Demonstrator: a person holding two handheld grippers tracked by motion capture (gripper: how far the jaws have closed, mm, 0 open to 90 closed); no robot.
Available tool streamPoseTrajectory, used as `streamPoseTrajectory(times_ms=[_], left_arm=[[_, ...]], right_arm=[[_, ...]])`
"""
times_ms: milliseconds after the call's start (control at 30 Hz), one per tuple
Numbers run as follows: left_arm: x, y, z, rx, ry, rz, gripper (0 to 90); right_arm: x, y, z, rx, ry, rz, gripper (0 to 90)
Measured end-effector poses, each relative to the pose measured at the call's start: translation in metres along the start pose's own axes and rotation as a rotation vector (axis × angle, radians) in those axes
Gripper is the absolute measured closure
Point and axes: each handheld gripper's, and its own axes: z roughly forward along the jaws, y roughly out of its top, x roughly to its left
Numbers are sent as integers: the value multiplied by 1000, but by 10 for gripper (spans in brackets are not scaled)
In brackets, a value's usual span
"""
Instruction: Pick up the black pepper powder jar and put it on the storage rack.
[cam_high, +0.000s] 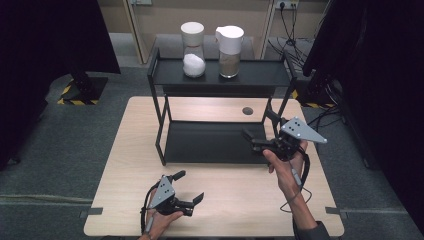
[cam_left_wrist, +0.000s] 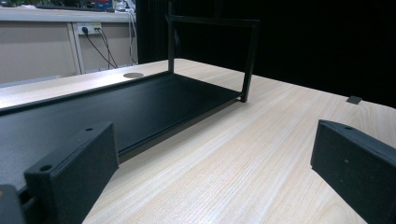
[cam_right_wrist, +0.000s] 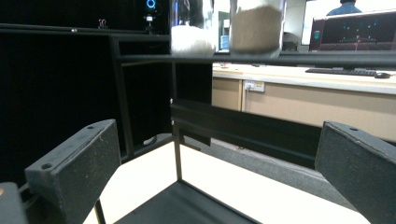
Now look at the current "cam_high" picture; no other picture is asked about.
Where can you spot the person's right hand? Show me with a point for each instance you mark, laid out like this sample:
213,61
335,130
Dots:
286,173

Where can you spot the white wall socket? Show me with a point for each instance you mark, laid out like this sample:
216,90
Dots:
286,3

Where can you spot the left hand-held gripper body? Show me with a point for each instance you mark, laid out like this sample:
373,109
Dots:
163,196

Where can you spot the glass salt jar white lid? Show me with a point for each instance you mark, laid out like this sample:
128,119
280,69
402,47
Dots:
193,65

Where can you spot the grey round table grommet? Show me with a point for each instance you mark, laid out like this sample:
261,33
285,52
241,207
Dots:
247,111

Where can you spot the light wooden frame partition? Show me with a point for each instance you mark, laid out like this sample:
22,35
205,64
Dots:
160,20

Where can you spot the black metal two-tier shelf rack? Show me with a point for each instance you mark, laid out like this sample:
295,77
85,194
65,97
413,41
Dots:
260,75

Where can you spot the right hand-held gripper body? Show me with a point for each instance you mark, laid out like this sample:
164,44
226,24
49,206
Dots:
300,130

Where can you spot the person's left hand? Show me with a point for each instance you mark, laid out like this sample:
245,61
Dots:
160,224

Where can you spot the grey floor tape strip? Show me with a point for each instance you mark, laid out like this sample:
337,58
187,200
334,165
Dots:
335,211
91,212

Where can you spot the black curtain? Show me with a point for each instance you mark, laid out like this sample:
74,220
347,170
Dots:
383,83
40,50

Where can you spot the black stand base striped tape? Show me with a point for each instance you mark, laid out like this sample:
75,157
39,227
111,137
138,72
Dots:
85,91
313,96

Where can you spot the glass brown spice jar white lid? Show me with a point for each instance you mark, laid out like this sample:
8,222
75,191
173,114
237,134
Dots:
230,40

